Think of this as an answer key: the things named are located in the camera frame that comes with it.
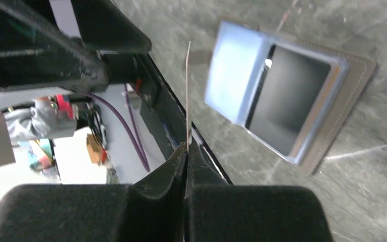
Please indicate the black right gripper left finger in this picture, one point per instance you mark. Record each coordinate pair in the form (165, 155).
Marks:
(149, 210)

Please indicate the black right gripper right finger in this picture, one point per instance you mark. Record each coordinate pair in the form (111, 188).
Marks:
(218, 211)

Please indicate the orange credit card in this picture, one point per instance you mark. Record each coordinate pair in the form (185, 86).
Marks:
(187, 98)

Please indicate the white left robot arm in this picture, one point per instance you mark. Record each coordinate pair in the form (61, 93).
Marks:
(35, 53)

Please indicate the grey leather card holder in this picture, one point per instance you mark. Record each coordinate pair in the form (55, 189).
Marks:
(290, 94)

